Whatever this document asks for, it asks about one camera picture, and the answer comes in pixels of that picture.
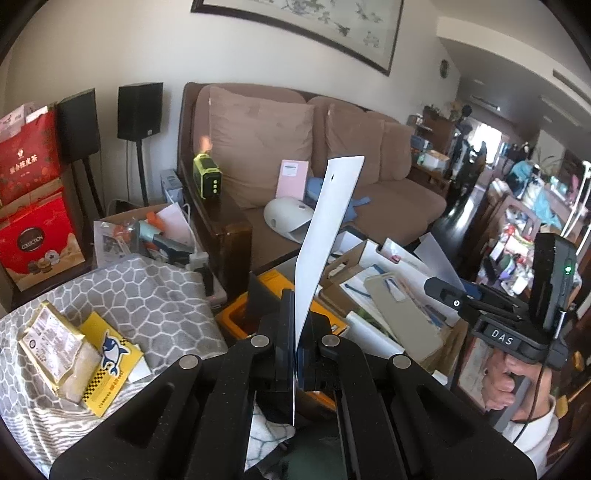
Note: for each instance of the red-bordered printed sheet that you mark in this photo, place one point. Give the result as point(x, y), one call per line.
point(471, 369)

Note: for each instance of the grey patterned blanket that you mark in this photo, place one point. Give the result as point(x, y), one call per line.
point(152, 295)

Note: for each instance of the black speaker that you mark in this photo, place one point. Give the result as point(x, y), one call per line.
point(138, 110)
point(78, 124)

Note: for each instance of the white paper bag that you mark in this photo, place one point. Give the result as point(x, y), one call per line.
point(175, 226)

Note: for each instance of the clear phone case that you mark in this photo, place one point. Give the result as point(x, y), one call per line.
point(406, 323)

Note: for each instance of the red gift box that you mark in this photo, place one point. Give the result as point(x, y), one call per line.
point(37, 244)

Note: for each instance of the brown sofa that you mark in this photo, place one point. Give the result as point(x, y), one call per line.
point(397, 207)

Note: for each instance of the brown sofa cushion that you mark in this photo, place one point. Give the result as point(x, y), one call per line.
point(398, 147)
point(355, 143)
point(263, 147)

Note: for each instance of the wooden shelf cabinet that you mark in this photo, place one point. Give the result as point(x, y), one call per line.
point(438, 134)

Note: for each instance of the person's right forearm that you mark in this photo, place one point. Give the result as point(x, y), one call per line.
point(535, 434)

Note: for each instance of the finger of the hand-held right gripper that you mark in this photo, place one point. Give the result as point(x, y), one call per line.
point(450, 297)

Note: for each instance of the white cardboard box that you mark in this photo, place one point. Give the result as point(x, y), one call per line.
point(355, 258)

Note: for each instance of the pink white carton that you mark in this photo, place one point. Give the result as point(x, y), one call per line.
point(11, 122)

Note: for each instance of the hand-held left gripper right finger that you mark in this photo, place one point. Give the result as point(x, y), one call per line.
point(318, 369)

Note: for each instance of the person's right hand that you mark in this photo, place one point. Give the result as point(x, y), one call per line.
point(496, 387)

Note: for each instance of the lime green portable speaker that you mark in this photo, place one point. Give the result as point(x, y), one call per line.
point(210, 180)

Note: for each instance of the teal hand tool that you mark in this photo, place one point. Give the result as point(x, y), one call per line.
point(147, 230)

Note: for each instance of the brown open carton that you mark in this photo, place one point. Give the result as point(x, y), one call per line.
point(120, 214)

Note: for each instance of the clear plastic packet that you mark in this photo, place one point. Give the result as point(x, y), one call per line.
point(108, 244)

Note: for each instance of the person's leg green pants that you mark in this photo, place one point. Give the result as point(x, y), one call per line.
point(314, 452)

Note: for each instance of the cluttered wooden table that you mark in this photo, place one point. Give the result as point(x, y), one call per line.
point(512, 240)

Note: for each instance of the framed ink painting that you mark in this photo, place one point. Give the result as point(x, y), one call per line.
point(300, 14)

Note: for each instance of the pink booklet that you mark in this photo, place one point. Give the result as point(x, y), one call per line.
point(292, 180)

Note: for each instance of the round wall clock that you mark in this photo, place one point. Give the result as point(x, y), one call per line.
point(444, 69)

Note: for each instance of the red gift bag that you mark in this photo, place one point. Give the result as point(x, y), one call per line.
point(27, 161)

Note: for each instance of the white card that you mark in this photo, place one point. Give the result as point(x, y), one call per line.
point(323, 230)

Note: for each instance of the white bag red print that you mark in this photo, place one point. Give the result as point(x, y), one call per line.
point(401, 251)

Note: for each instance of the white dome lamp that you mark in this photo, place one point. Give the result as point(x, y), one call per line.
point(286, 217)

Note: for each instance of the gold tissue pack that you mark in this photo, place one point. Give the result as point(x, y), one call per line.
point(51, 341)

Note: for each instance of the blue whale paper tag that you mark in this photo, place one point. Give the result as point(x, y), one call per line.
point(113, 350)

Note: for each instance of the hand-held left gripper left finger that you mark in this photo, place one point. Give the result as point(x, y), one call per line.
point(281, 360)

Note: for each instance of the yellow checkered card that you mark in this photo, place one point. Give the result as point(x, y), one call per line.
point(97, 397)

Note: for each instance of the orange WD box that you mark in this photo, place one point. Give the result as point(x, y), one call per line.
point(263, 309)

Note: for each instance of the blue massager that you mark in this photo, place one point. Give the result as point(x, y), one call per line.
point(314, 189)

